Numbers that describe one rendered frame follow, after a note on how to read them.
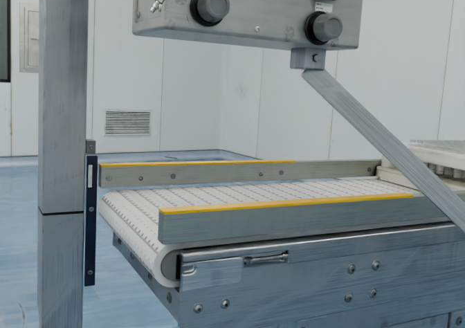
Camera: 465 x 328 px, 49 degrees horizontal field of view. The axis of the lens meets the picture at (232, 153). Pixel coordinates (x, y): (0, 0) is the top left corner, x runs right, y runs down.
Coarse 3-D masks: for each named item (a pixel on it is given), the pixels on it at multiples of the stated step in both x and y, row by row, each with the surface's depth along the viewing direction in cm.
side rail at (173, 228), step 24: (456, 192) 70; (168, 216) 50; (192, 216) 52; (216, 216) 53; (240, 216) 54; (264, 216) 56; (288, 216) 57; (312, 216) 59; (336, 216) 60; (360, 216) 62; (384, 216) 64; (408, 216) 66; (432, 216) 68; (168, 240) 51; (192, 240) 52
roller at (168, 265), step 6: (174, 252) 53; (168, 258) 52; (174, 258) 53; (162, 264) 52; (168, 264) 52; (174, 264) 53; (180, 264) 53; (162, 270) 52; (168, 270) 52; (174, 270) 53; (180, 270) 53; (168, 276) 52; (174, 276) 53
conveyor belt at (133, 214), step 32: (128, 192) 74; (160, 192) 75; (192, 192) 77; (224, 192) 78; (256, 192) 79; (288, 192) 81; (320, 192) 82; (352, 192) 84; (384, 192) 85; (416, 192) 87; (128, 224) 62; (384, 224) 66; (160, 256) 52
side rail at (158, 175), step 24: (120, 168) 75; (144, 168) 77; (168, 168) 79; (192, 168) 80; (216, 168) 82; (240, 168) 84; (264, 168) 87; (288, 168) 89; (312, 168) 91; (336, 168) 94; (360, 168) 96
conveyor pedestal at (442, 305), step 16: (464, 288) 80; (384, 304) 72; (400, 304) 74; (416, 304) 76; (432, 304) 77; (448, 304) 79; (464, 304) 81; (320, 320) 67; (336, 320) 69; (352, 320) 70; (368, 320) 72; (384, 320) 73; (400, 320) 75; (416, 320) 78; (432, 320) 79; (448, 320) 82; (464, 320) 83
